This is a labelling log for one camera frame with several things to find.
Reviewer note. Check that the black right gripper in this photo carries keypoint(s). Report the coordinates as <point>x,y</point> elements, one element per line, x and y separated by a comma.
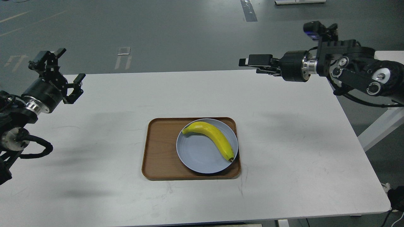
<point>290,65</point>

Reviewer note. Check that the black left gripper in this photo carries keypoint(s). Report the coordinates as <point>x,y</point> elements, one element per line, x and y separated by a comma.
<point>46,93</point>

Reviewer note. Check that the yellow banana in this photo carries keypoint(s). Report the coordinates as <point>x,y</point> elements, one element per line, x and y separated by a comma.
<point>216,136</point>

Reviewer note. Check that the light blue plate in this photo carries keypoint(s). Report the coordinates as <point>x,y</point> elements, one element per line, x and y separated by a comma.
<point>200,154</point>

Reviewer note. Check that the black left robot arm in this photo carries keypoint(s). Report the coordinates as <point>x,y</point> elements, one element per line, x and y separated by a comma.
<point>15,140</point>

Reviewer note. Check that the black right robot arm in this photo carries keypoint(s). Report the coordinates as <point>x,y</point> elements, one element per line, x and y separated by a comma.
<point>350,68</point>

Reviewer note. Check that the brown wooden tray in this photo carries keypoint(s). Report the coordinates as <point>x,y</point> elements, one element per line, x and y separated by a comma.
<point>160,158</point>

